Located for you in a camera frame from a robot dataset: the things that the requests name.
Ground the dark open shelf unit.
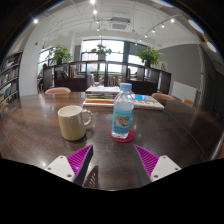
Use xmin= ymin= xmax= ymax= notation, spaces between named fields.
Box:
xmin=43 ymin=60 xmax=171 ymax=95

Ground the left potted green plant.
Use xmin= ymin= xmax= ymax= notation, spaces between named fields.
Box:
xmin=49 ymin=44 xmax=72 ymax=65

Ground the wall bookshelf with books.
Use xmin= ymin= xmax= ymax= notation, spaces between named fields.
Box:
xmin=0 ymin=51 xmax=23 ymax=109

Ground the orange chair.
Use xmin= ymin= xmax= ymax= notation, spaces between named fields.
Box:
xmin=152 ymin=93 xmax=175 ymax=100
xmin=182 ymin=98 xmax=194 ymax=105
xmin=45 ymin=87 xmax=71 ymax=94

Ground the white board leaning on wall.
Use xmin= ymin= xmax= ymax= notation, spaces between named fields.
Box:
xmin=172 ymin=82 xmax=197 ymax=101

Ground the middle potted green plant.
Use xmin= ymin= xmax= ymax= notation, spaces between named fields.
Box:
xmin=92 ymin=44 xmax=112 ymax=60

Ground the red round coaster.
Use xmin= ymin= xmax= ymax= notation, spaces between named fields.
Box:
xmin=110 ymin=128 xmax=135 ymax=143

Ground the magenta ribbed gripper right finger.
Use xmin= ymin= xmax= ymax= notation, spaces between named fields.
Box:
xmin=135 ymin=145 xmax=180 ymax=182

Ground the stack of books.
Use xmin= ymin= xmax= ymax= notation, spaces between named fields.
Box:
xmin=84 ymin=86 xmax=120 ymax=107

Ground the clear water bottle blue cap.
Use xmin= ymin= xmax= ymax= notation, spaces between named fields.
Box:
xmin=112 ymin=83 xmax=134 ymax=139

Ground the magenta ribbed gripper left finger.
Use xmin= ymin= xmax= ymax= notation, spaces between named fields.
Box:
xmin=45 ymin=145 xmax=93 ymax=186

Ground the ceiling air conditioner unit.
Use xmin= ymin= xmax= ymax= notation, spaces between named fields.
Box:
xmin=109 ymin=17 xmax=131 ymax=31

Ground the blue and white book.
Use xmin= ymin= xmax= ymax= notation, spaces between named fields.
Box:
xmin=132 ymin=94 xmax=164 ymax=110

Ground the right potted green plant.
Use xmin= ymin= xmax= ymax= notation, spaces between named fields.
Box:
xmin=137 ymin=46 xmax=161 ymax=67

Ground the cream ceramic mug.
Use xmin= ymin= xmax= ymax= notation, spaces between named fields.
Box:
xmin=58 ymin=105 xmax=93 ymax=141

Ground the orange chair far left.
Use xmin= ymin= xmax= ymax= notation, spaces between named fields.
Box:
xmin=45 ymin=87 xmax=71 ymax=94

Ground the potted green plant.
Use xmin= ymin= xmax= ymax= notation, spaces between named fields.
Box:
xmin=92 ymin=44 xmax=112 ymax=60
xmin=49 ymin=44 xmax=72 ymax=65
xmin=137 ymin=46 xmax=161 ymax=67

